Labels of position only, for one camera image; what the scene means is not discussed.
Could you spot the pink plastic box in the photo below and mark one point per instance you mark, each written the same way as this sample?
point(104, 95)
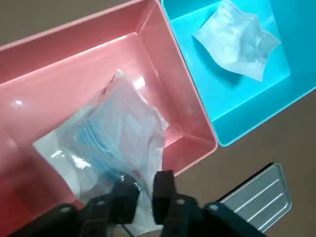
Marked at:
point(61, 74)

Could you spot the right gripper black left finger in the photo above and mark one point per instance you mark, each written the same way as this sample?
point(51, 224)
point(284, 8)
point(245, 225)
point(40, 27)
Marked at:
point(124, 197)

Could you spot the white used mask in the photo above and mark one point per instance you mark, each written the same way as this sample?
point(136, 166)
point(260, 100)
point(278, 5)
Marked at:
point(234, 42)

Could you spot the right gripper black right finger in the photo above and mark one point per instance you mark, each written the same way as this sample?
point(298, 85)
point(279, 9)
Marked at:
point(164, 197)

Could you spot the new mask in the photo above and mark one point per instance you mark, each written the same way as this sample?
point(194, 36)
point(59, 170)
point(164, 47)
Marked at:
point(111, 138)

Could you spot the blue plastic box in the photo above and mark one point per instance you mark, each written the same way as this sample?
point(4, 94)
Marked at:
point(247, 103)

